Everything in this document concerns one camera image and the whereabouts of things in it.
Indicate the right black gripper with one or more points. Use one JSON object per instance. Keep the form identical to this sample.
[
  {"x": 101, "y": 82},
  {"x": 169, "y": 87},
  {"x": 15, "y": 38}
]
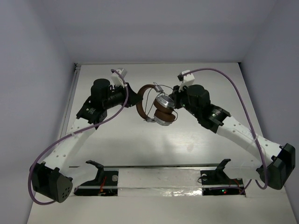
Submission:
[{"x": 176, "y": 95}]

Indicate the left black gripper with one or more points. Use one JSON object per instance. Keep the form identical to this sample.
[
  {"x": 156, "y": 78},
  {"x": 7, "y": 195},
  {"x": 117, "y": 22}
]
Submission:
[{"x": 127, "y": 94}]

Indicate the brown silver headphones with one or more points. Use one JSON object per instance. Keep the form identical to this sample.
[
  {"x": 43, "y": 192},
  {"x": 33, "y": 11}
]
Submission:
[{"x": 163, "y": 103}]

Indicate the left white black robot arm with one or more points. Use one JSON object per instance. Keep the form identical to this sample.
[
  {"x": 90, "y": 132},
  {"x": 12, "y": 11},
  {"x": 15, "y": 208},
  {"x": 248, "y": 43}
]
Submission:
[{"x": 49, "y": 179}]

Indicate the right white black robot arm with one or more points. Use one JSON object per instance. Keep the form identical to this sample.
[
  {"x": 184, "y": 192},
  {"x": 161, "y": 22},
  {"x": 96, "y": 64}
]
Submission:
[{"x": 276, "y": 161}]

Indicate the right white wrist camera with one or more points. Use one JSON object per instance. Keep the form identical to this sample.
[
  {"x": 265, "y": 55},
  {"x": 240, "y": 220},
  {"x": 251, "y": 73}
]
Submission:
[{"x": 186, "y": 78}]

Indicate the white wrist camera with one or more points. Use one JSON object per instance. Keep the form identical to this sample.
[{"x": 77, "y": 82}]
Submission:
[
  {"x": 118, "y": 76},
  {"x": 186, "y": 78}
]

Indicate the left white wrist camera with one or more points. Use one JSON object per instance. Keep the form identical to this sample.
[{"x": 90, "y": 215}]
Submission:
[{"x": 118, "y": 76}]

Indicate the silver taped mounting rail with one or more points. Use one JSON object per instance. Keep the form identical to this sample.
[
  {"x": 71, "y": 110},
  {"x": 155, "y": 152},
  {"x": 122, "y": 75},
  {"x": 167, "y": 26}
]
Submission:
[{"x": 171, "y": 180}]

